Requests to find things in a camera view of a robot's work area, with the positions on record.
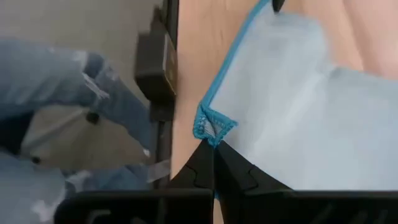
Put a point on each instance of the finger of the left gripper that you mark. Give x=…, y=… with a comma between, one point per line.
x=278, y=4

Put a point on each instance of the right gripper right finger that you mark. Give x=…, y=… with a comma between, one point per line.
x=236, y=180

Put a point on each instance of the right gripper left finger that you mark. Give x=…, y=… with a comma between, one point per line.
x=200, y=174

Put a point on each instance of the light blue microfiber towel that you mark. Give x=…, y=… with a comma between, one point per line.
x=295, y=109

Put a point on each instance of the person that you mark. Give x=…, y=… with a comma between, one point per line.
x=37, y=71

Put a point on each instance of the black frame bracket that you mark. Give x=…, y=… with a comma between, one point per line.
x=152, y=62

